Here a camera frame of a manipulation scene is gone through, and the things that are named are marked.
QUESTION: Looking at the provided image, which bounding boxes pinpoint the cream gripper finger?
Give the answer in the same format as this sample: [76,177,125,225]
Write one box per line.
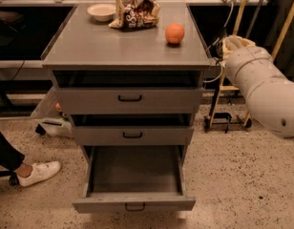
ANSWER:
[222,35,255,60]

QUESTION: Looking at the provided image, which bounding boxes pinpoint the black rxbar chocolate bar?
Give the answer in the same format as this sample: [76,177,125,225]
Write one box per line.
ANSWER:
[216,39,223,59]

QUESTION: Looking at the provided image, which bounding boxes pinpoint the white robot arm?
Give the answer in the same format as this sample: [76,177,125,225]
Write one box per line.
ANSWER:
[222,35,294,138]

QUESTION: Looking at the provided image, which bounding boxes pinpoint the grey drawer cabinet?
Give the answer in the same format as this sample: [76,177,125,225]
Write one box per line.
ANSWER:
[40,2,212,164]

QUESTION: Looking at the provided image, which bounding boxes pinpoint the grey top drawer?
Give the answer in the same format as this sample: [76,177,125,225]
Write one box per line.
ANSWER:
[55,88,201,115]

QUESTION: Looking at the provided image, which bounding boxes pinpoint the grey drawer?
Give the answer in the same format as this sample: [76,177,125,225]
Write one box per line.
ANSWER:
[73,126,194,146]
[73,146,196,213]
[55,88,201,115]

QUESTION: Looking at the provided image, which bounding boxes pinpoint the grey middle drawer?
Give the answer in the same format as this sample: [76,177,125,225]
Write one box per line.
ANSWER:
[73,126,194,146]

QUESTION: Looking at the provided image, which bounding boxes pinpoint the grey bottom drawer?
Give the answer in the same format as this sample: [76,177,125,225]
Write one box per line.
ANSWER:
[73,146,196,213]

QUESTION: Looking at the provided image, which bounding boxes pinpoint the orange fruit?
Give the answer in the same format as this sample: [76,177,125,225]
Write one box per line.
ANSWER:
[165,23,185,45]

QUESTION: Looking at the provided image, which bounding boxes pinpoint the yellow hand truck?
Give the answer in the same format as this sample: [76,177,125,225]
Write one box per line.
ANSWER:
[204,0,294,129]

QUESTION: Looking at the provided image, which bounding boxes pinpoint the brown chip bag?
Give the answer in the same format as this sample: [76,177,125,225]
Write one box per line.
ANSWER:
[109,0,160,30]

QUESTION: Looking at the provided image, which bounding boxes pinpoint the white bowl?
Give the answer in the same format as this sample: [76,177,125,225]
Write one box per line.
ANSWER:
[87,4,116,22]

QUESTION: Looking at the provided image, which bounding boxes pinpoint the clear plastic bag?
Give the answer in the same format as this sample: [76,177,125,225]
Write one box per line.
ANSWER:
[31,87,73,138]

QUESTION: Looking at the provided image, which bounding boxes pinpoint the white sneaker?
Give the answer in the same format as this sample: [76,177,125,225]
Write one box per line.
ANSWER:
[18,161,62,187]

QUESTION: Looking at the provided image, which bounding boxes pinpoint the black trouser leg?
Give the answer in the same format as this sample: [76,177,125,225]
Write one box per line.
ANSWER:
[0,126,26,173]

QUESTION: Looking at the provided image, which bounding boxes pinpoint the white cable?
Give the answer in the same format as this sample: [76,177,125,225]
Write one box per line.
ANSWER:
[202,2,235,84]

